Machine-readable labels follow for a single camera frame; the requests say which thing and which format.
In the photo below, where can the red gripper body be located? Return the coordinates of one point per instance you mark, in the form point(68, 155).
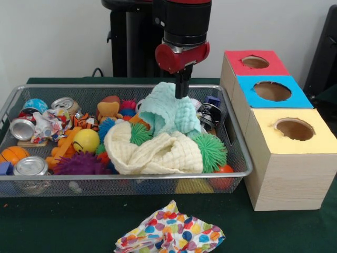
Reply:
point(180, 57)

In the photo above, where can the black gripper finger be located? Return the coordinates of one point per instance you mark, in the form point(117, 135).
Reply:
point(179, 84)
point(186, 84)

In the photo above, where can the mint green cloth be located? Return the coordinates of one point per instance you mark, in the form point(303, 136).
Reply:
point(166, 113)

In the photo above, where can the cream cloth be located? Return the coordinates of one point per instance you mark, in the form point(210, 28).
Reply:
point(158, 155)

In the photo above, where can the polka dot cloth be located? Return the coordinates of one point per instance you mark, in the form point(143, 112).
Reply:
point(174, 232)

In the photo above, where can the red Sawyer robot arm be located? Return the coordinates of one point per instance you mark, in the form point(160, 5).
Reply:
point(181, 21)

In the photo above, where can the wooden box with three holes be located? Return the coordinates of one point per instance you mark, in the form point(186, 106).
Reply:
point(284, 179)

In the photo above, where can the green spiky ball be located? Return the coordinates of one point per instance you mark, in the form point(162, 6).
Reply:
point(213, 150)
point(139, 134)

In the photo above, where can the brown monkey plush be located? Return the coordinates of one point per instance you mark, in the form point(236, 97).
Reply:
point(109, 109)

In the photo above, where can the yellow ball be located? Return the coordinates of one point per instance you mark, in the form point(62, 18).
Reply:
point(86, 140)

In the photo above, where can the purple spiky ball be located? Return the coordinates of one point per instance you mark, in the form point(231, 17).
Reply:
point(79, 164)

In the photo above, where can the orange long plastic block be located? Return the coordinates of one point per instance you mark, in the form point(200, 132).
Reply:
point(62, 147)

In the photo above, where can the side table with green cloth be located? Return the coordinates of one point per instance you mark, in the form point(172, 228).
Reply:
point(329, 97)

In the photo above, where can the black upright panel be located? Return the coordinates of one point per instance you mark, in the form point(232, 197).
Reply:
point(327, 52)

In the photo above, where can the silver tin can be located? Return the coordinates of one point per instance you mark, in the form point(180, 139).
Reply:
point(30, 166)

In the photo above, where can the small orange basketball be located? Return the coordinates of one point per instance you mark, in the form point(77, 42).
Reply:
point(13, 154)

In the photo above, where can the dark green tablecloth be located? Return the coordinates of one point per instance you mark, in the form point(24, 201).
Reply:
point(52, 226)

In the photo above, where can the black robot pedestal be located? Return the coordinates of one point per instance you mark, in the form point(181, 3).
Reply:
point(131, 42)

